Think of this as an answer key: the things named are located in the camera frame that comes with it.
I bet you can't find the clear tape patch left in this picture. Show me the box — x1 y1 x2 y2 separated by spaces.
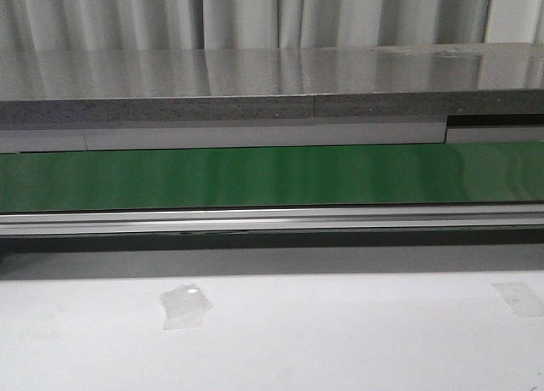
160 284 213 330

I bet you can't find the clear tape patch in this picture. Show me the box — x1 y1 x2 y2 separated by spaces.
160 284 213 330
492 282 543 318

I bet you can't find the green conveyor belt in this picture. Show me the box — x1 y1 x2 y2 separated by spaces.
1 142 543 213

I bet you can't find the grey conveyor rear guide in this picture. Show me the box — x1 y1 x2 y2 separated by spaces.
1 114 543 153

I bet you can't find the clear tape patch right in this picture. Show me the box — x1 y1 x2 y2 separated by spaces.
492 282 543 318

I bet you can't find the white pleated curtain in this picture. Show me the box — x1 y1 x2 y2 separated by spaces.
1 0 543 51

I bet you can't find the aluminium conveyor front rail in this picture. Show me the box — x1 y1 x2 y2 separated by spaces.
1 203 543 237

